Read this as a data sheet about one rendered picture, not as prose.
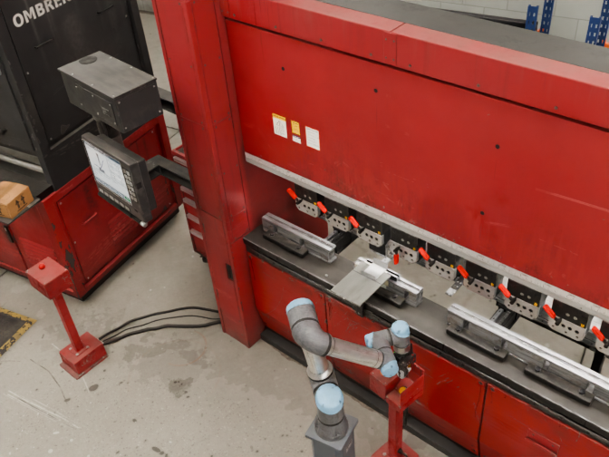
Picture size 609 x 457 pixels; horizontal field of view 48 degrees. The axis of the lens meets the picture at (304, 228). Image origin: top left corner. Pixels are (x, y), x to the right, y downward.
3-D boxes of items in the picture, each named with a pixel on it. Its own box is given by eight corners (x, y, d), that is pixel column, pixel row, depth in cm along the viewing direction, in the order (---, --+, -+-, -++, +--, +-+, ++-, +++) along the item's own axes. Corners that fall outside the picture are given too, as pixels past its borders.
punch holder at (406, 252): (390, 252, 333) (390, 226, 323) (400, 243, 338) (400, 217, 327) (416, 265, 325) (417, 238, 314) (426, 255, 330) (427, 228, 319)
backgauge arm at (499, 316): (478, 343, 342) (480, 324, 333) (537, 272, 377) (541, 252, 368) (492, 351, 337) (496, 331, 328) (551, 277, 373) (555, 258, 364)
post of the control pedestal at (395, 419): (387, 454, 367) (388, 391, 333) (394, 448, 370) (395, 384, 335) (395, 461, 364) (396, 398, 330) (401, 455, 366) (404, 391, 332)
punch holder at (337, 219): (325, 222, 354) (323, 197, 344) (335, 214, 359) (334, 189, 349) (348, 233, 346) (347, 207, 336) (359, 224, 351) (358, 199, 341)
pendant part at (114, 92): (100, 204, 394) (55, 67, 340) (136, 184, 407) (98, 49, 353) (151, 240, 365) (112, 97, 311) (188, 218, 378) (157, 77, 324)
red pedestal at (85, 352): (59, 365, 448) (16, 271, 395) (91, 342, 462) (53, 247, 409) (77, 380, 437) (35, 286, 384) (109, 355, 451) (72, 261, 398)
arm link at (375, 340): (370, 349, 289) (394, 343, 289) (362, 330, 297) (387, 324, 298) (371, 362, 294) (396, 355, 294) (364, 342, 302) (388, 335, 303)
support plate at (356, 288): (330, 291, 342) (330, 289, 341) (362, 262, 356) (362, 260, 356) (359, 306, 332) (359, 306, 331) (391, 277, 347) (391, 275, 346)
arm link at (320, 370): (316, 404, 305) (288, 325, 270) (309, 378, 316) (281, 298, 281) (342, 397, 305) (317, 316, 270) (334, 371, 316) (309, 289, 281)
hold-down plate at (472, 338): (445, 333, 331) (446, 328, 329) (451, 325, 334) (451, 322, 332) (502, 363, 314) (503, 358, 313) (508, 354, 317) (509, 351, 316)
